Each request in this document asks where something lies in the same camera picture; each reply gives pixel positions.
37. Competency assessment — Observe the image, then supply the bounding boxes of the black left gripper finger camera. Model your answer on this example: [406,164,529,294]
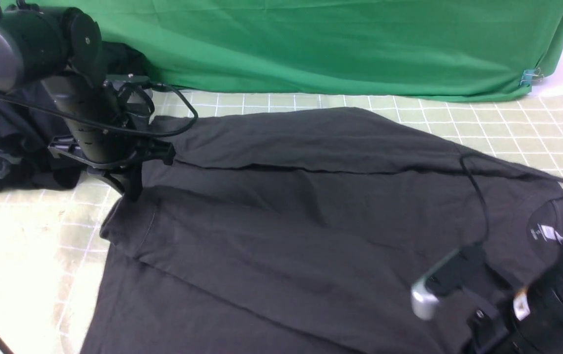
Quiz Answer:
[95,167,143,201]

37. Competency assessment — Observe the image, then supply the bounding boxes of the black gripper body, camera right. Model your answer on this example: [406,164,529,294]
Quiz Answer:
[463,307,515,354]

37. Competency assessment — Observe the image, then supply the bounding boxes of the black gripper body, camera left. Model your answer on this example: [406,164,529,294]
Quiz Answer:
[48,135,176,175]

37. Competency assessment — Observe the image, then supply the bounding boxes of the gray long-sleeve top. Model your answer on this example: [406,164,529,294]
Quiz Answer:
[80,107,563,354]

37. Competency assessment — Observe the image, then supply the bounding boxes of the black clothes pile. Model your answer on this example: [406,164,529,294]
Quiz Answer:
[0,42,151,198]

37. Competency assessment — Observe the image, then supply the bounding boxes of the light green checkered tablecloth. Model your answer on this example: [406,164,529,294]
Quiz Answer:
[0,90,563,354]

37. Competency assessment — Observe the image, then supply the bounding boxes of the blue binder clip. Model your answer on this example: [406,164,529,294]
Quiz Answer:
[519,68,545,87]

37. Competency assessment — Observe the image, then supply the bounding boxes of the green backdrop cloth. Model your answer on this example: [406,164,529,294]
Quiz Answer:
[0,0,563,103]

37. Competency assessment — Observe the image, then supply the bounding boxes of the black robot arm, camera left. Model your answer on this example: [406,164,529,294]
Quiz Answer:
[0,2,129,165]

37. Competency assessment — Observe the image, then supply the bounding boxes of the silver wrist camera, camera left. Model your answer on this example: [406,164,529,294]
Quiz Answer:
[107,74,155,131]

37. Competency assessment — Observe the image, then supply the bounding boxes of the silver wrist camera, camera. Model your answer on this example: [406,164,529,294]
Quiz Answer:
[107,74,155,131]
[410,244,486,321]

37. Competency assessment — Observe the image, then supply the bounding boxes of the black cable, camera left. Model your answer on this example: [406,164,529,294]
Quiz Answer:
[0,84,198,141]

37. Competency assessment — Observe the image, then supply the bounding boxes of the black cable, camera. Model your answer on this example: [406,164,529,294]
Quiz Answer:
[459,153,563,249]
[0,84,198,141]

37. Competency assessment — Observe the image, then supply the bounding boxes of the silver wrist camera, camera right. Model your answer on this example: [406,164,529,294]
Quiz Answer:
[410,244,486,321]

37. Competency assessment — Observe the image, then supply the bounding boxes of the black cable, camera right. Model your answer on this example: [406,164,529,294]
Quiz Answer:
[459,153,563,249]

